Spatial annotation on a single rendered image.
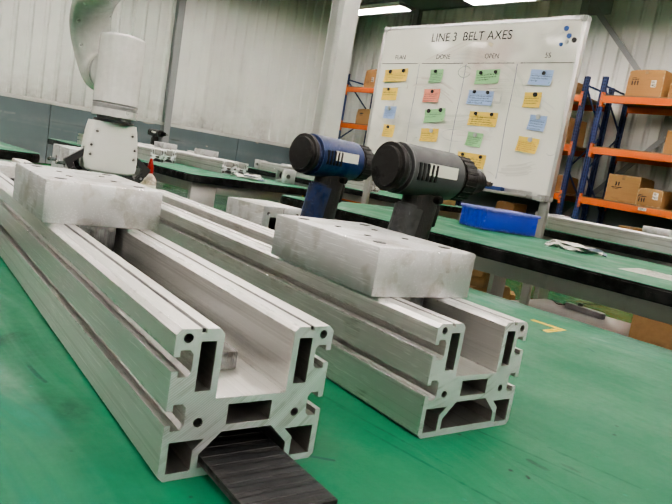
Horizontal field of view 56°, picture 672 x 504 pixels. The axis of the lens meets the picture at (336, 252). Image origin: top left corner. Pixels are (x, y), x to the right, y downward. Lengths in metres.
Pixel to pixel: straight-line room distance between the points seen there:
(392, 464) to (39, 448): 0.21
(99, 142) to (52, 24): 11.44
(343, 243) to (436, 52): 3.81
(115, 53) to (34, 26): 11.34
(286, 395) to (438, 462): 0.12
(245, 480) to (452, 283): 0.27
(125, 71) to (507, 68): 2.94
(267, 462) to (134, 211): 0.35
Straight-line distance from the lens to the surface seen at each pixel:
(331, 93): 9.18
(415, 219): 0.76
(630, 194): 10.82
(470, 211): 3.03
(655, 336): 4.22
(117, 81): 1.29
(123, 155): 1.31
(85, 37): 1.39
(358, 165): 0.96
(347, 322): 0.52
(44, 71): 12.64
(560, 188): 11.29
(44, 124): 12.64
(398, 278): 0.50
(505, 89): 3.92
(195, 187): 3.67
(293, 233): 0.59
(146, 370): 0.38
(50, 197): 0.63
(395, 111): 4.42
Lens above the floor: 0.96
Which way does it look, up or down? 8 degrees down
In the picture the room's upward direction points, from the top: 10 degrees clockwise
